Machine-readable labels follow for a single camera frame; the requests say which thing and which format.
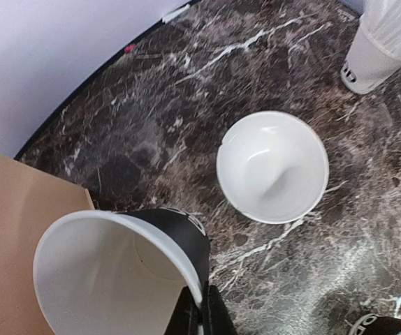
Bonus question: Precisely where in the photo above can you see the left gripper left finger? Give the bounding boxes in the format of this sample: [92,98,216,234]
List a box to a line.
[164,287,200,335]

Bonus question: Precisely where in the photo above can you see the white cup holding straws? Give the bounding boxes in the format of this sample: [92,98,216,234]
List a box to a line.
[340,23,401,95]

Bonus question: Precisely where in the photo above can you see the white paper bowl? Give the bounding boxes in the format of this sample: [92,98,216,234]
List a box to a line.
[216,111,330,225]

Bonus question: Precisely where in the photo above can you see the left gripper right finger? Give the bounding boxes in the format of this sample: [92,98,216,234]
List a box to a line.
[200,283,235,335]

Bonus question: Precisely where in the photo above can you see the stack of black paper cups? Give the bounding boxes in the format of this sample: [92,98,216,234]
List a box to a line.
[348,313,401,335]

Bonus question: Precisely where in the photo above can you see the brown paper bag white handles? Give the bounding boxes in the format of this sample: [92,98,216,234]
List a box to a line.
[0,155,94,334]

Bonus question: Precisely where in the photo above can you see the bundle of white wrapped straws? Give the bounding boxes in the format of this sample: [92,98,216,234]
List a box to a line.
[360,0,401,59]

